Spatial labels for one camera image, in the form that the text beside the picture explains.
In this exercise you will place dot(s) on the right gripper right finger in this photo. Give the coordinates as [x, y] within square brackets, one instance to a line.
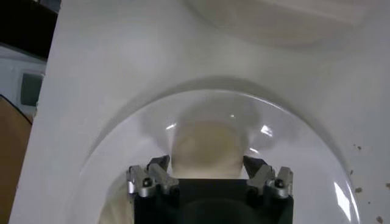
[260, 178]

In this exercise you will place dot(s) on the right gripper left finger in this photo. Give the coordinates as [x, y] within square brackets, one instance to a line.
[163, 178]

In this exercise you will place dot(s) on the white round plate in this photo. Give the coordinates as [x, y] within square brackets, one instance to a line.
[304, 170]

